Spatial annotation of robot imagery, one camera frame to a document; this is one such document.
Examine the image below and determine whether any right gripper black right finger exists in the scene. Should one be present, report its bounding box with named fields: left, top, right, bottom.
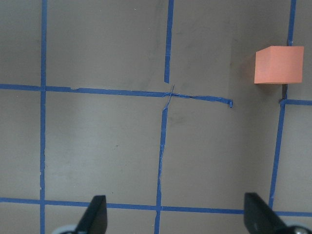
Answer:
left=244, top=193, right=288, bottom=234

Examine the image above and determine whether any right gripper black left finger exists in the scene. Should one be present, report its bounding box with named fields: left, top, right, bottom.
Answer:
left=75, top=195, right=108, bottom=234

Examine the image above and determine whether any orange foam cube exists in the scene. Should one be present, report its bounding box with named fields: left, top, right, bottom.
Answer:
left=254, top=46, right=304, bottom=84

